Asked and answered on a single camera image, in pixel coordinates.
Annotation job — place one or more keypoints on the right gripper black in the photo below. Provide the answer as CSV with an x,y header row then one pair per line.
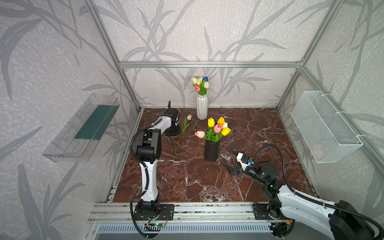
x,y
240,168

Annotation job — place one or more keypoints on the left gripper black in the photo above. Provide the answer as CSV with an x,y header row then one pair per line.
x,y
172,113

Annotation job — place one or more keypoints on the small cream tulip flower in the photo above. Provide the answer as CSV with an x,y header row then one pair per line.
x,y
185,127

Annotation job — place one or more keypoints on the black cylindrical vase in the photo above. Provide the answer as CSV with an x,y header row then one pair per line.
x,y
211,151

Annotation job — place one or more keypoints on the bundle of tulips with band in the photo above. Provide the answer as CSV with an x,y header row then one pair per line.
x,y
215,127

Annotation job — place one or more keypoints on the white ribbed ceramic vase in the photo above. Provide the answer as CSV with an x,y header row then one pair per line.
x,y
202,107

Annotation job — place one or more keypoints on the white tulip flower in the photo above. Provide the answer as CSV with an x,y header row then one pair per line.
x,y
206,86

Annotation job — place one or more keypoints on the bright yellow tulip flower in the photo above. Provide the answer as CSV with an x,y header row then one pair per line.
x,y
223,133

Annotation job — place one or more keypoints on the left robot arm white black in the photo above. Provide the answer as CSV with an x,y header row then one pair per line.
x,y
146,148

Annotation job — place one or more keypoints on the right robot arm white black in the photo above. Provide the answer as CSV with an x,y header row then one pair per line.
x,y
338,221

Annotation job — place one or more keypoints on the green circuit board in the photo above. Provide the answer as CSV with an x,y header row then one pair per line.
x,y
156,225

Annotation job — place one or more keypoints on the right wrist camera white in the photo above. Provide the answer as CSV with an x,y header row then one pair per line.
x,y
245,161

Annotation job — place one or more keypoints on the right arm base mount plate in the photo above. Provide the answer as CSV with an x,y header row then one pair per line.
x,y
262,211

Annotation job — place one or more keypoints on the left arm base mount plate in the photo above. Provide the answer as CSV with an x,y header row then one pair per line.
x,y
163,212

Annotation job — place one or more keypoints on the white wire mesh basket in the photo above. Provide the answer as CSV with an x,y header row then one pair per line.
x,y
328,135

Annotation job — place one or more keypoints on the clear plastic wall tray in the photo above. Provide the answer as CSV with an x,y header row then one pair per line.
x,y
79,138

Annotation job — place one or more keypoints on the aluminium frame front rail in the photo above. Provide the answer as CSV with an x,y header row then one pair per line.
x,y
206,212

